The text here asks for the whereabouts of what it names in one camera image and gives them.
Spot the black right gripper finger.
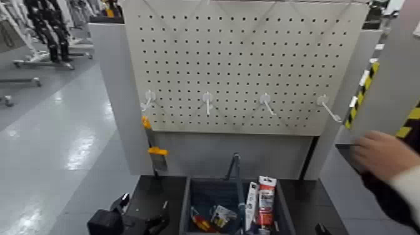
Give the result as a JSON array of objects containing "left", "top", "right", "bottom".
[{"left": 314, "top": 222, "right": 332, "bottom": 235}]

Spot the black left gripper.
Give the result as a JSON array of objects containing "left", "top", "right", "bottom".
[{"left": 86, "top": 192, "right": 170, "bottom": 235}]

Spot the grey plastic crate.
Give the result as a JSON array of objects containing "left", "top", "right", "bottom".
[{"left": 178, "top": 175, "right": 296, "bottom": 235}]

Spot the person's bare hand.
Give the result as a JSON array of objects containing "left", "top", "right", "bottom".
[{"left": 349, "top": 130, "right": 420, "bottom": 183}]

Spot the red tube blister pack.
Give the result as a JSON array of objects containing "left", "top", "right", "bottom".
[{"left": 256, "top": 175, "right": 278, "bottom": 231}]

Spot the red yellow packaged tool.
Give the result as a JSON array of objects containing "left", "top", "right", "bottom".
[{"left": 190, "top": 206, "right": 218, "bottom": 234}]

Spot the white narrow package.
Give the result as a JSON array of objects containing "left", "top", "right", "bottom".
[{"left": 244, "top": 181, "right": 260, "bottom": 232}]

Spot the small black yellow package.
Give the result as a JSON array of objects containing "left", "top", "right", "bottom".
[{"left": 209, "top": 204, "right": 238, "bottom": 229}]

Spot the grey panel below pegboard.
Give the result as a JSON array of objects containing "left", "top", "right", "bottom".
[{"left": 151, "top": 131, "right": 313, "bottom": 180}]

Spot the grey partition panel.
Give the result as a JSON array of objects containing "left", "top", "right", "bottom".
[
  {"left": 88, "top": 22, "right": 155, "bottom": 176},
  {"left": 304, "top": 29, "right": 384, "bottom": 181}
]

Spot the white peg hook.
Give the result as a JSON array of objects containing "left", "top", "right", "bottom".
[
  {"left": 141, "top": 90, "right": 157, "bottom": 113},
  {"left": 316, "top": 94, "right": 343, "bottom": 124},
  {"left": 259, "top": 92, "right": 278, "bottom": 117},
  {"left": 202, "top": 91, "right": 214, "bottom": 116}
]

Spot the grey wheeled stand base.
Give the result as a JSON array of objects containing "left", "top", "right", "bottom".
[{"left": 0, "top": 77, "right": 43, "bottom": 88}]

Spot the grey panel with hazard tape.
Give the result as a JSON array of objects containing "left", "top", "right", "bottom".
[{"left": 344, "top": 0, "right": 420, "bottom": 145}]

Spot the white perforated pegboard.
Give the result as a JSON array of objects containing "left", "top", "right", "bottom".
[{"left": 122, "top": 0, "right": 370, "bottom": 137}]

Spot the black robot on stand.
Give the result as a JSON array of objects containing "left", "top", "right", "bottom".
[{"left": 23, "top": 0, "right": 73, "bottom": 64}]

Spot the grey crate carry handle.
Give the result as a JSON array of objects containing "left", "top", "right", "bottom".
[{"left": 224, "top": 152, "right": 247, "bottom": 231}]

